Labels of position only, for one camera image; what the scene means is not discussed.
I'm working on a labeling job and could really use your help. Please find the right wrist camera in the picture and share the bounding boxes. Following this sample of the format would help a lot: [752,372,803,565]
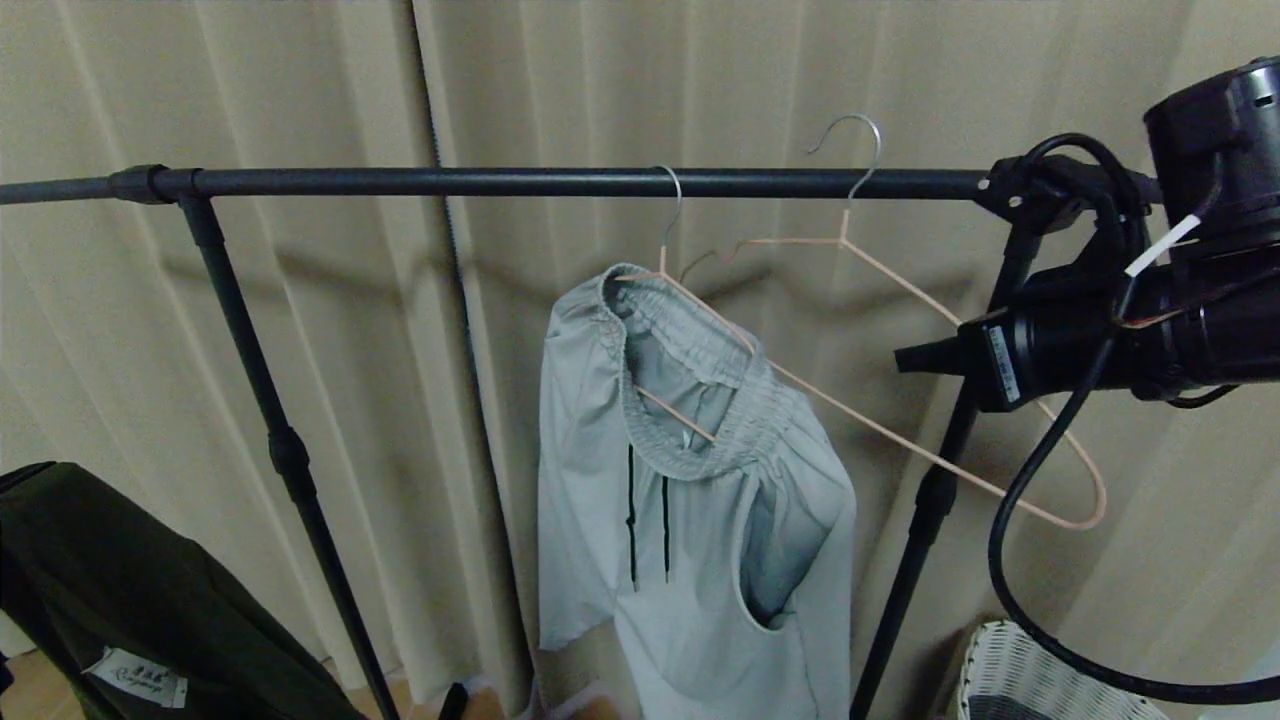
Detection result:
[975,150,1151,291]

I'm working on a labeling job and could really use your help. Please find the grey beaded curtain cord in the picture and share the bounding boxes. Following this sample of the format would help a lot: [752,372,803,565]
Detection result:
[408,0,536,701]

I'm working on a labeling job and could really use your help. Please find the beige curtain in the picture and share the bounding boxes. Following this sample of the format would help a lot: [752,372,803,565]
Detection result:
[0,0,1280,720]

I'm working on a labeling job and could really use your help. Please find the white laundry basket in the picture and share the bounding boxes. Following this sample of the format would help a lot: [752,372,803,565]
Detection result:
[945,618,1171,720]

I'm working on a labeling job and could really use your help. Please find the pale grey shorts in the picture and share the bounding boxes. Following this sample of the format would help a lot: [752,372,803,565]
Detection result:
[537,263,859,720]

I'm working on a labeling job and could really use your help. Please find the black clothes rack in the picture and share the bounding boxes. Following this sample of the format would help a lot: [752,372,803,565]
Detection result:
[0,163,1166,720]

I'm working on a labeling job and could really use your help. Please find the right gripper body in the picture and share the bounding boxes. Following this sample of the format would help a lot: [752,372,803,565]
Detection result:
[965,262,1201,413]

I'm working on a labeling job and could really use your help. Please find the pink clothes hanger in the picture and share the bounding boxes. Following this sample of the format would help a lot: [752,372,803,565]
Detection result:
[680,113,1109,531]
[612,165,759,446]

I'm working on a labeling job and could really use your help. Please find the green garment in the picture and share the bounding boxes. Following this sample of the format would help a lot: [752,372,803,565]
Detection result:
[0,460,366,720]

